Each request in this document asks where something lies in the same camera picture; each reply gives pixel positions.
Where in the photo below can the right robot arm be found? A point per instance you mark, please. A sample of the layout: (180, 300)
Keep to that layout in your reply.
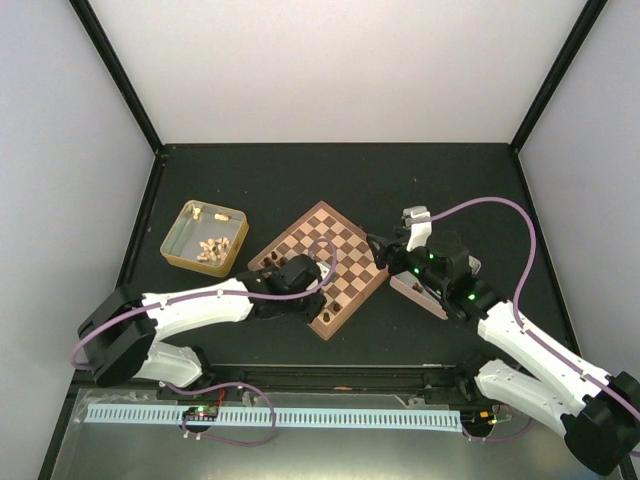
(596, 413)

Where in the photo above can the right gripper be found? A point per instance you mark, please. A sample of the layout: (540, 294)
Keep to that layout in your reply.
(395, 249)

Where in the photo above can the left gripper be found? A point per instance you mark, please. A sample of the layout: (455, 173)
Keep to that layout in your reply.
(308, 314)

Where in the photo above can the black frame rail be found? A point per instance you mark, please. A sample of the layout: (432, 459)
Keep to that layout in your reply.
(435, 384)

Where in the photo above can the pink tin box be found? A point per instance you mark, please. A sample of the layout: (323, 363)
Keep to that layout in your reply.
(425, 295)

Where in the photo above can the light blue cable duct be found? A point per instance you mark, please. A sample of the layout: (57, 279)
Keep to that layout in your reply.
(281, 417)

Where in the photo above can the light chess pieces pile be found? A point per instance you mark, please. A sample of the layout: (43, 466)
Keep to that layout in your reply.
(214, 250)

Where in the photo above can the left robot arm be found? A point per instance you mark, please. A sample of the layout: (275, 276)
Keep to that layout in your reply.
(126, 335)

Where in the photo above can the yellow tin box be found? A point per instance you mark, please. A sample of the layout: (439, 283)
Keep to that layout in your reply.
(181, 244)

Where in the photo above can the wooden chess board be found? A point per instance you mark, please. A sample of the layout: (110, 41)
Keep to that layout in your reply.
(356, 276)

